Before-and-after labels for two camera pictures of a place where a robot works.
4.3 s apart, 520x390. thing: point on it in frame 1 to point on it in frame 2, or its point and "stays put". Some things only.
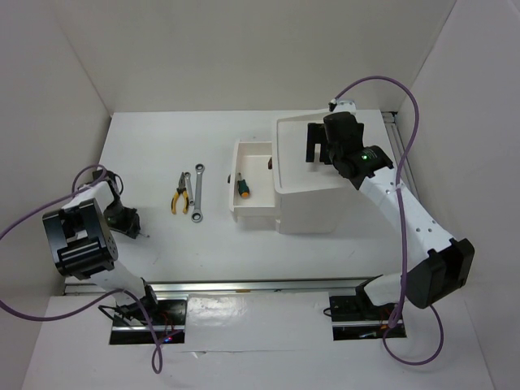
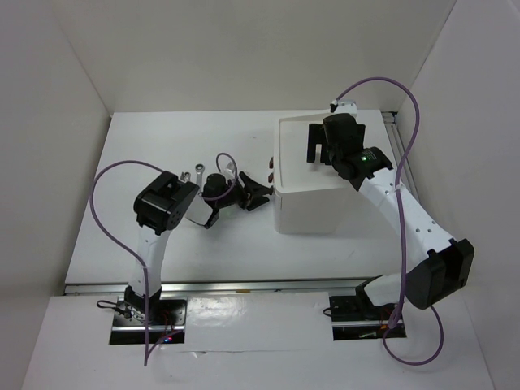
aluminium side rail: x=389 y=121 stays put
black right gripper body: x=315 y=136 stays put
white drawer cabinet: x=310 y=197 stays put
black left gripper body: x=120 y=218 to x=237 y=194
